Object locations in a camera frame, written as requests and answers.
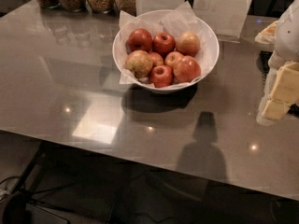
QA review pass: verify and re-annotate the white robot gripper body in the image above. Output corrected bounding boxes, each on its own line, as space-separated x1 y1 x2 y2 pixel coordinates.
274 0 299 61

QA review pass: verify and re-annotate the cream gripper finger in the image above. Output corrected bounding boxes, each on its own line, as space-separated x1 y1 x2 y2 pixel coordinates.
256 62 299 126
255 21 278 45

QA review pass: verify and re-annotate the white bowl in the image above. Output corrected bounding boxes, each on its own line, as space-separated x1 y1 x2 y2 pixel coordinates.
112 10 220 94

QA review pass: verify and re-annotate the yellow-red apple back right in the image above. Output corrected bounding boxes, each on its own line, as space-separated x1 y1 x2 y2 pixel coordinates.
176 31 201 57

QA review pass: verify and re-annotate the large red apple front right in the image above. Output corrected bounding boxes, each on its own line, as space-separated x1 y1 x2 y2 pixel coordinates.
173 56 201 83

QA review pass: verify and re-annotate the white paper bowl liner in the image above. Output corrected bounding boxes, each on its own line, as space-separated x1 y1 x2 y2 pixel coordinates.
113 3 207 91

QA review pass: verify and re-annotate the small orange apple centre right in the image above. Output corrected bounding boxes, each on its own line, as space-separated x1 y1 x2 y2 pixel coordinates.
164 51 183 67

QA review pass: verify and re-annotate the red apple back middle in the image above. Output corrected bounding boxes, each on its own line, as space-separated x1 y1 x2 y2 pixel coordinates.
152 32 176 57

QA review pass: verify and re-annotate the small red apple centre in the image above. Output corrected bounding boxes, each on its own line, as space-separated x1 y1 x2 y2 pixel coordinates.
149 52 164 66

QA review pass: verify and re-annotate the red apple front middle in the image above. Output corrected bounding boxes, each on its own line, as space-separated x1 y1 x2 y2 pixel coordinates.
149 65 174 88

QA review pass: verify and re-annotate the red apple back left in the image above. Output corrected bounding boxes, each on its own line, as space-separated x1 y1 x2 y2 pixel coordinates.
127 28 152 52

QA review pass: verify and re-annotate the black rubber mat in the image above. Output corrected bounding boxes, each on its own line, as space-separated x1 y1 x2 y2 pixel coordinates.
257 51 299 118

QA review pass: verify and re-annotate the clear acrylic sign holder right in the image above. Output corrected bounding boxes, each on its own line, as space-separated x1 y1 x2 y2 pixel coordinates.
192 0 252 43

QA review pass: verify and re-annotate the dark round object on floor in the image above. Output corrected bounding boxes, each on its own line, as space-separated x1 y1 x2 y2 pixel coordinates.
0 192 31 224

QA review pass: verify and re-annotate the black cable on floor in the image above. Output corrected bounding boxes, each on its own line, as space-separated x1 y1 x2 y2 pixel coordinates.
0 175 76 217

